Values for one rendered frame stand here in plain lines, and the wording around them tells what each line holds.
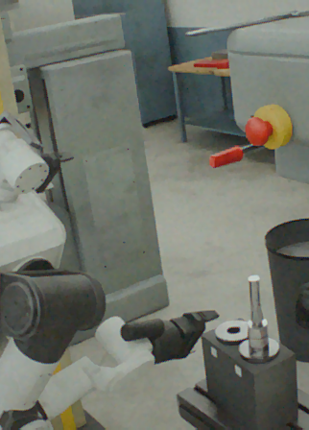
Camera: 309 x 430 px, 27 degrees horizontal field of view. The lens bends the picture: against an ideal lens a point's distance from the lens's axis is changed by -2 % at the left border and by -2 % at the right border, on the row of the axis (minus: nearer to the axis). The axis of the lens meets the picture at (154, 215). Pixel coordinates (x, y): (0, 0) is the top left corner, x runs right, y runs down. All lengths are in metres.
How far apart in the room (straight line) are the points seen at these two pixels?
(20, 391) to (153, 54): 7.49
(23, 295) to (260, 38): 0.50
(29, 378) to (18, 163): 0.35
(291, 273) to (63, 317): 2.27
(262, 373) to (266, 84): 0.74
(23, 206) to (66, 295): 0.20
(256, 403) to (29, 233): 0.68
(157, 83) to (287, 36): 7.62
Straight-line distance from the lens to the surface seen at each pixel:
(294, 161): 1.07
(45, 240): 1.10
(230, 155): 1.00
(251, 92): 0.95
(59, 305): 1.00
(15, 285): 1.00
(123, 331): 1.28
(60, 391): 1.25
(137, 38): 8.30
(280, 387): 1.53
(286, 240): 3.54
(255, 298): 1.43
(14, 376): 1.11
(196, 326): 1.42
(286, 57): 0.90
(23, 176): 1.05
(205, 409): 1.67
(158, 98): 8.52
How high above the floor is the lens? 1.99
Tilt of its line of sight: 21 degrees down
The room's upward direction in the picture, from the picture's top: 8 degrees counter-clockwise
